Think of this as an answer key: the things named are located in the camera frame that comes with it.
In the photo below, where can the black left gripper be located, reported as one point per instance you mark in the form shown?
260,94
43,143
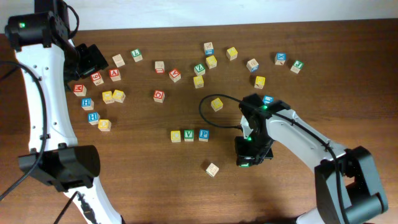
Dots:
94,59

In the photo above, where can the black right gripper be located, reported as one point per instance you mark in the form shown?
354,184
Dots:
253,156

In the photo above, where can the green R top wooden block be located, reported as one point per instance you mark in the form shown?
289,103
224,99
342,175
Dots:
212,170

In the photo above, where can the blue P wooden block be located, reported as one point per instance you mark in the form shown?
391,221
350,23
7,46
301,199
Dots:
204,135

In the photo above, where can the green V wooden block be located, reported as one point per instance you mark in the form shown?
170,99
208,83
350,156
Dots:
189,135

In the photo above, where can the yellow C wooden block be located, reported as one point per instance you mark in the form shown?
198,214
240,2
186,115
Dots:
175,136

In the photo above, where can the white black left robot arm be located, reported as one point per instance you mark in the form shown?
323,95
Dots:
49,60

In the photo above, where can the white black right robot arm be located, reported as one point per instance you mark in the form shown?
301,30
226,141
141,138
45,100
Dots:
347,184

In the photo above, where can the red 6 wooden block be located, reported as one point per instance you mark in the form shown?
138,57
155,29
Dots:
96,78

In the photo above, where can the plain top wooden block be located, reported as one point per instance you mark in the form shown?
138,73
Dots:
118,60

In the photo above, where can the red W wooden block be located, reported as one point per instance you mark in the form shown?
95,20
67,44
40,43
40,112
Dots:
79,90

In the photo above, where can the yellow pair left wooden block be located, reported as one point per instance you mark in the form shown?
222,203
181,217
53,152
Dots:
108,97

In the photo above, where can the yellow pair wooden block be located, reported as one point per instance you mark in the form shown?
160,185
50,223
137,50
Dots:
119,96
108,97

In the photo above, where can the blue H upper wooden block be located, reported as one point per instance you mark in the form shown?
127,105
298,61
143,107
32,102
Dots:
87,104

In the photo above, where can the blue h wooden block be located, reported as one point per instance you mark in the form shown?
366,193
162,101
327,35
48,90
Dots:
87,104
93,118

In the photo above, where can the green L far wooden block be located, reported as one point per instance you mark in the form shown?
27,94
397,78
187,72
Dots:
137,55

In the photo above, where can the yellow pair right wooden block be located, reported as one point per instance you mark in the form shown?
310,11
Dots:
119,96

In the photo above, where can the blue L wooden block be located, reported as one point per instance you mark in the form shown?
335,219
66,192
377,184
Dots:
267,99

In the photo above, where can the yellow umbrella wooden block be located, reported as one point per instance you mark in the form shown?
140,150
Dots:
216,104

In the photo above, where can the blue H lower wooden block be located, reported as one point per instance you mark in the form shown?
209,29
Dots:
93,118

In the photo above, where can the yellow lower left wooden block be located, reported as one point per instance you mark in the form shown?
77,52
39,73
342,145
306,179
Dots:
104,125

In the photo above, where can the red side I wooden block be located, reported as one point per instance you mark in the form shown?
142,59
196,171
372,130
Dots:
159,67

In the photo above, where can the yellow T wooden block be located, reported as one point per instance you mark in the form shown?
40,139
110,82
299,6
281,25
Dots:
259,82

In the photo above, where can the red O wooden block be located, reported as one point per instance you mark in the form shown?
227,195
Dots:
159,96

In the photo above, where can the red tilted A wooden block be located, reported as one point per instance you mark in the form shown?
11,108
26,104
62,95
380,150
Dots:
175,75

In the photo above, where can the blue D side wooden block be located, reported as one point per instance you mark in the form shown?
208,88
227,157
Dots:
252,65

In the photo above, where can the yellow spider wooden block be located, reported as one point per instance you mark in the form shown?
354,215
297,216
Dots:
198,81

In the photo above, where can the green Z wooden block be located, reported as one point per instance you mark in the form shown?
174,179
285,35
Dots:
199,69

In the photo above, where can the yellow mid wooden block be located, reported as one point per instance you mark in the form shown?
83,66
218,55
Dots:
211,62

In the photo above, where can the blue X wooden block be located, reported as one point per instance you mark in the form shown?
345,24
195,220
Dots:
280,58

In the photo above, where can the green J wooden block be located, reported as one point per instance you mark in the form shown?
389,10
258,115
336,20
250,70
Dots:
297,66

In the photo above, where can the yellow far wooden block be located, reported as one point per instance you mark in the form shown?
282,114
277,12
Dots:
231,53

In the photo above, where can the blue side far wooden block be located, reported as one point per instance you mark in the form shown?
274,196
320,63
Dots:
208,48

